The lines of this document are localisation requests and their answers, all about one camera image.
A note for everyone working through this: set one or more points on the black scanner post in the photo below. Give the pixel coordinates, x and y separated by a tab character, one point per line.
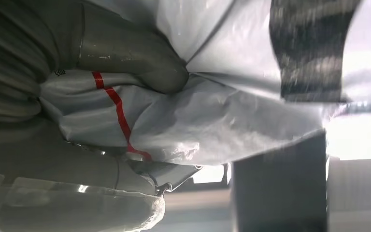
278	185

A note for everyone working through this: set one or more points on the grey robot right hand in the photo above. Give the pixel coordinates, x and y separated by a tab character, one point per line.
124	54

